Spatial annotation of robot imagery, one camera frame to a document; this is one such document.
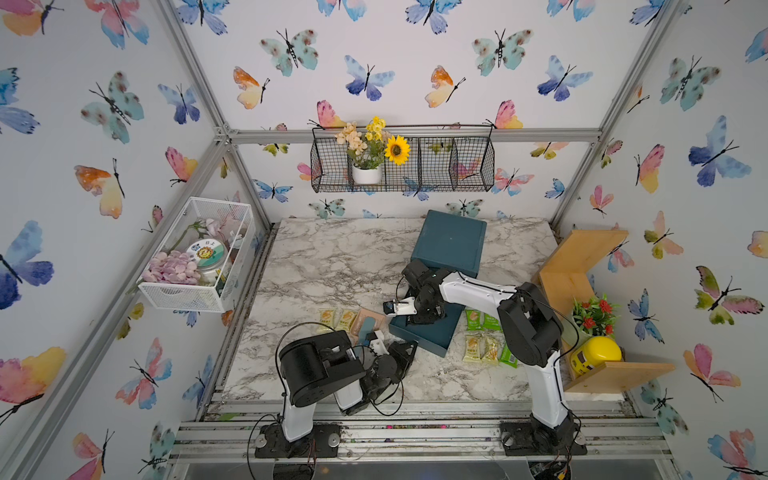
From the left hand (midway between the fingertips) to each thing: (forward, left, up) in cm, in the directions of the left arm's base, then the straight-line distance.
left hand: (424, 343), depth 85 cm
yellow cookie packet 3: (0, -14, -3) cm, 15 cm away
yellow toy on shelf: (-9, -38, +12) cm, 41 cm away
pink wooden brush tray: (+11, +18, -3) cm, 22 cm away
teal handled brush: (+7, +17, -4) cm, 18 cm away
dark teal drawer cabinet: (+23, -8, +17) cm, 29 cm away
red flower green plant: (0, -42, +14) cm, 44 cm away
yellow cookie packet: (+11, +29, -3) cm, 31 cm away
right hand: (+13, +1, -3) cm, 14 cm away
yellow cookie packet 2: (+9, +23, -3) cm, 25 cm away
